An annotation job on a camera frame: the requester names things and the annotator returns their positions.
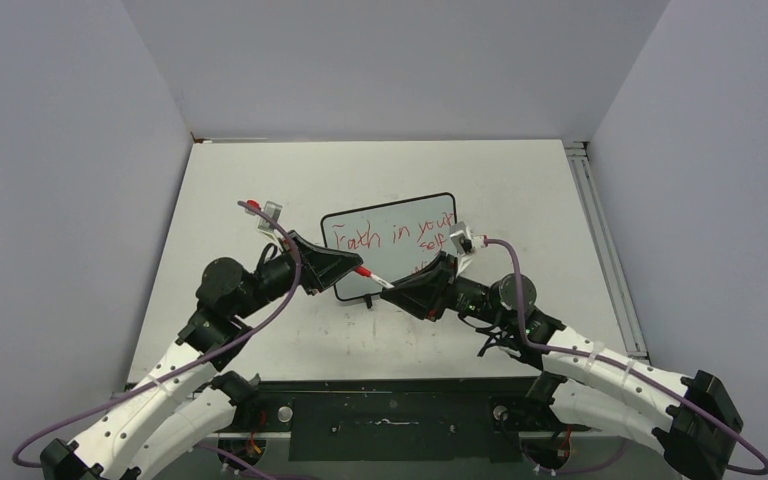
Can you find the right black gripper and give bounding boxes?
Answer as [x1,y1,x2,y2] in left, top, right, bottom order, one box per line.
[381,251,510,328]

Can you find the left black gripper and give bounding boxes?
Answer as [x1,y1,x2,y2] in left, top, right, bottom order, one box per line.
[233,230,363,320]

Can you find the red marker cap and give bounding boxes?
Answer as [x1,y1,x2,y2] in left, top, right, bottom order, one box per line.
[355,266,372,277]

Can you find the white marker pen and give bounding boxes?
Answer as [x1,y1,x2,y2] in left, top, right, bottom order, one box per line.
[362,270,394,289]

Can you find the small black-framed whiteboard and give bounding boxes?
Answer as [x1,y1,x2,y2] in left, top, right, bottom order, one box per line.
[320,192,458,283]

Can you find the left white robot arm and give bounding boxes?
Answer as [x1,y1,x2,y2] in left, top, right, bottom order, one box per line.
[40,232,363,479]

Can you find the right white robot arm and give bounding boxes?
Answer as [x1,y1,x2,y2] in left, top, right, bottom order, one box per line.
[380,253,743,479]

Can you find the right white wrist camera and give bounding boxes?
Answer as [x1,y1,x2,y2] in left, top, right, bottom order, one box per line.
[449,221,488,276]

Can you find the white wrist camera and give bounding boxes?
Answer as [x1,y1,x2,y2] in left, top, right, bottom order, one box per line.
[449,221,488,276]
[239,199,283,243]

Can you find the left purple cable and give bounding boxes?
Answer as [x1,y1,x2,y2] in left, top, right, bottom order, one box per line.
[12,200,304,480]

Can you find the purple cable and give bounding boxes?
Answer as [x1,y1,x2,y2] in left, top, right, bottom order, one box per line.
[483,238,768,477]
[12,200,304,480]

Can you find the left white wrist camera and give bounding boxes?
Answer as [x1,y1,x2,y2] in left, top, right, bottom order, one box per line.
[239,199,283,243]

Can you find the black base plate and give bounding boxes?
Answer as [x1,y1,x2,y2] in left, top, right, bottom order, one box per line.
[193,374,658,464]

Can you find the aluminium frame rail right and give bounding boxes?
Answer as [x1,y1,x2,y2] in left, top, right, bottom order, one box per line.
[564,142,650,363]

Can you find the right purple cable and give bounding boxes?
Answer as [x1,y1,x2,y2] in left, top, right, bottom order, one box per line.
[483,238,768,477]

